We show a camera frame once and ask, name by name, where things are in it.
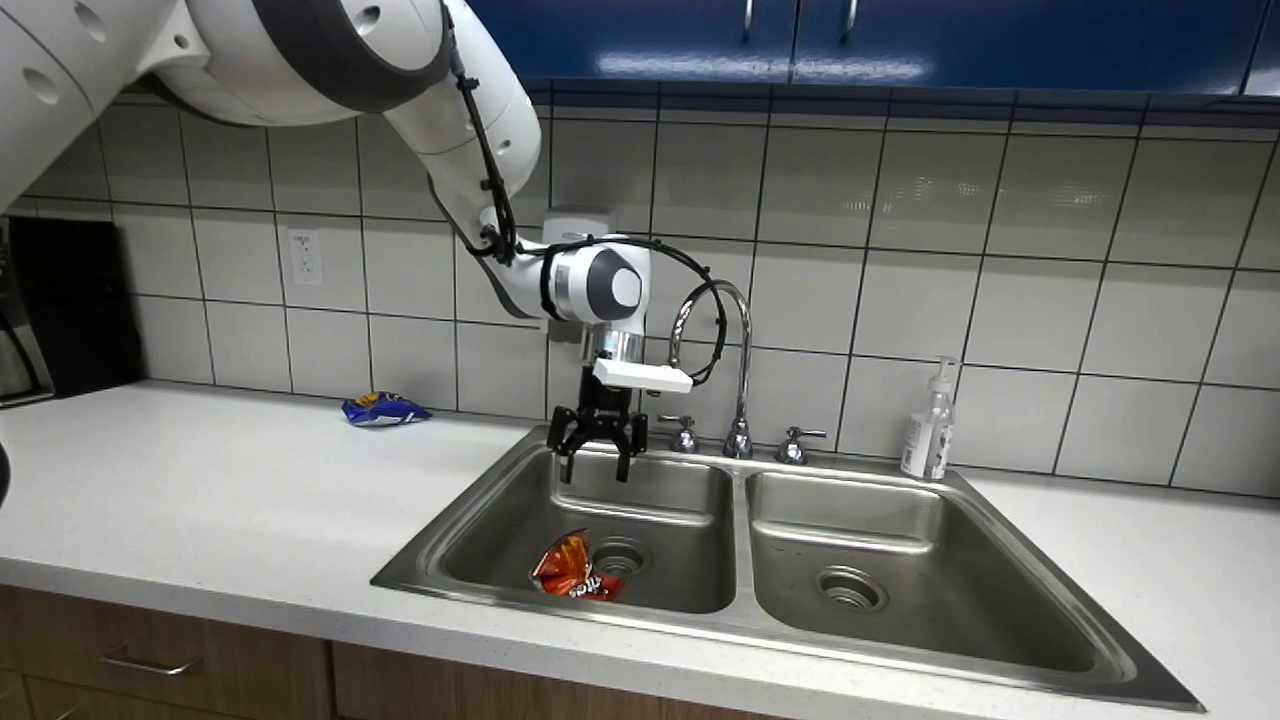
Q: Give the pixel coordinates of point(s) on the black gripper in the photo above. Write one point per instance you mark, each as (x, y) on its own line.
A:
(601, 404)

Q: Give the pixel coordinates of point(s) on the red Doritos chip bag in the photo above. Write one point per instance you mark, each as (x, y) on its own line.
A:
(578, 568)

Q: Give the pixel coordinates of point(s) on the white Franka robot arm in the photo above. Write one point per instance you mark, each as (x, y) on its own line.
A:
(307, 52)

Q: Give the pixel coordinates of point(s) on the blue chip bag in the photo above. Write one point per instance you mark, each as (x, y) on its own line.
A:
(387, 409)

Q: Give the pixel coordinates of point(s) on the stainless steel double sink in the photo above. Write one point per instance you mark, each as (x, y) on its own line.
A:
(824, 560)

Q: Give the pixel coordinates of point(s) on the chrome gooseneck faucet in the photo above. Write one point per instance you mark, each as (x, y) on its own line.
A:
(741, 415)

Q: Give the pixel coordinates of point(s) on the wooden base cabinet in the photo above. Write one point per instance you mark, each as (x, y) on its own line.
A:
(240, 673)

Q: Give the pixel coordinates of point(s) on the black countertop appliance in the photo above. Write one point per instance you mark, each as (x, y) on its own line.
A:
(83, 304)

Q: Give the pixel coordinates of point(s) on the blue upper cabinet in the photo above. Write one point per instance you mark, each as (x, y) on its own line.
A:
(1014, 42)

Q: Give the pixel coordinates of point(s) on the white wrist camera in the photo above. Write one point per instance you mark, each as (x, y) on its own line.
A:
(645, 378)

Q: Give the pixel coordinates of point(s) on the white wall soap dispenser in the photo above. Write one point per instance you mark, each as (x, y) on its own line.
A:
(571, 229)

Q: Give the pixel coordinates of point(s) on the white wall outlet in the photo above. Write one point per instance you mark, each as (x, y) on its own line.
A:
(307, 261)

